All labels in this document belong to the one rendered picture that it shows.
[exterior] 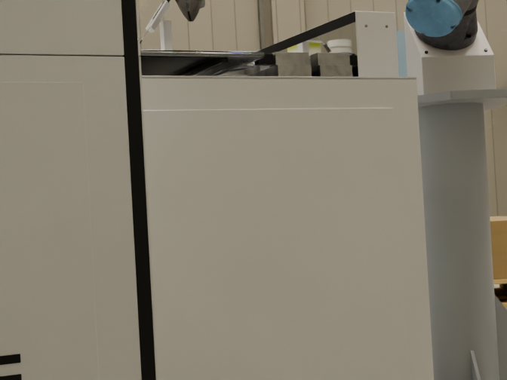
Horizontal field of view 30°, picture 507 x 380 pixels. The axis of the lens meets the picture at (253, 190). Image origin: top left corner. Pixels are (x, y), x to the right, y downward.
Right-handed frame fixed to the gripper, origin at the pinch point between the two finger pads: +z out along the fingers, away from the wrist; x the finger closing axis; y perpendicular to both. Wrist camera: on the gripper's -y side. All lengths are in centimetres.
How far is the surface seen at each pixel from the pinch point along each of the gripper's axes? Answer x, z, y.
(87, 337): -17, 61, -85
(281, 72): -26.1, 17.2, -14.2
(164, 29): 9.7, 1.2, 6.5
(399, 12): 76, -114, 689
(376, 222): -47, 49, -27
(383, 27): -49, 11, -16
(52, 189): -14, 39, -87
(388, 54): -49, 16, -16
